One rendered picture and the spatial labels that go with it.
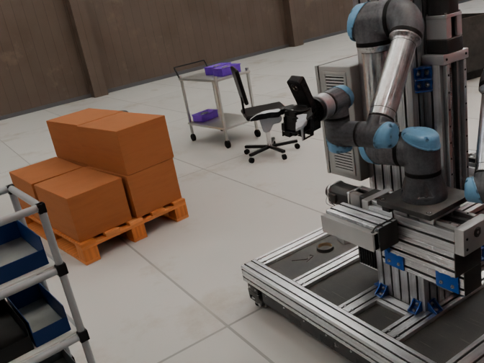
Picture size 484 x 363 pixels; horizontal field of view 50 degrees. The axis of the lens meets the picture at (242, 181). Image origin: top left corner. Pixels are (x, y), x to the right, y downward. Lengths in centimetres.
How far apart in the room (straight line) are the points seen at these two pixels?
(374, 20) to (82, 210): 255
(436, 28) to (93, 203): 257
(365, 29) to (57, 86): 1032
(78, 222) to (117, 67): 860
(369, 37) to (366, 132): 35
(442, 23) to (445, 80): 19
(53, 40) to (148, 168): 806
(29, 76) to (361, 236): 1022
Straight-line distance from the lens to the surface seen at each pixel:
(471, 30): 734
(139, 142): 382
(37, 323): 225
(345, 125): 157
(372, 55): 176
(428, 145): 175
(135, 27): 1227
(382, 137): 150
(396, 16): 168
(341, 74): 209
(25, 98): 1162
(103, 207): 378
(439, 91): 194
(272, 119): 144
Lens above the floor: 156
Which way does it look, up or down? 20 degrees down
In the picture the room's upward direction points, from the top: 10 degrees counter-clockwise
